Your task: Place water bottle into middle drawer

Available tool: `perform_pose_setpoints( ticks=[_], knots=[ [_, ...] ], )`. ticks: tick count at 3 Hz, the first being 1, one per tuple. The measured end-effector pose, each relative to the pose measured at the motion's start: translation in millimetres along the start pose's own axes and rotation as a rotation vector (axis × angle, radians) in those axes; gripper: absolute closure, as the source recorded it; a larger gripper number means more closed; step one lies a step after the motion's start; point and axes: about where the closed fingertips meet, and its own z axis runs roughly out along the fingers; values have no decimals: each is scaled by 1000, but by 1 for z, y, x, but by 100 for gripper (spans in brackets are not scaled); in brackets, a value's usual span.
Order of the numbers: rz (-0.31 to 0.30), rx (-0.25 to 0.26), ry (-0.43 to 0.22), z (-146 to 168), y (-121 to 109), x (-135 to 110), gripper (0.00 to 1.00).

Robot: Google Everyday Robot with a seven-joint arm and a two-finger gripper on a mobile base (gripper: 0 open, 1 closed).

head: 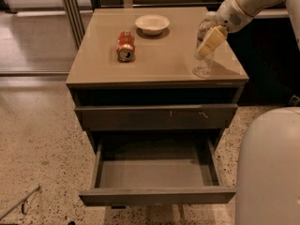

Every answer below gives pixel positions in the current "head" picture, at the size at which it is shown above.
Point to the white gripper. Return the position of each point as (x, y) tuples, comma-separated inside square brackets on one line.
[(231, 17)]

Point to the clear plastic water bottle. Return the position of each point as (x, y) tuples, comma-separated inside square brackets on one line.
[(201, 66)]

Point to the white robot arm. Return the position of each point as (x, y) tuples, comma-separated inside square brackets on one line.
[(268, 172)]

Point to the grey drawer cabinet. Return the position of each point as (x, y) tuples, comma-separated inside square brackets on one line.
[(159, 74)]

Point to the white bowl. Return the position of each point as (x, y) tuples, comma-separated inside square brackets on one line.
[(152, 25)]

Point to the orange soda can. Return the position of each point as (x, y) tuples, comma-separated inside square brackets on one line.
[(125, 46)]

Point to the metal rod on floor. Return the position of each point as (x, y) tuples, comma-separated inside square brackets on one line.
[(23, 199)]

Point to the grey window frame post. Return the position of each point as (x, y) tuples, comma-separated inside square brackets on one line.
[(75, 21)]

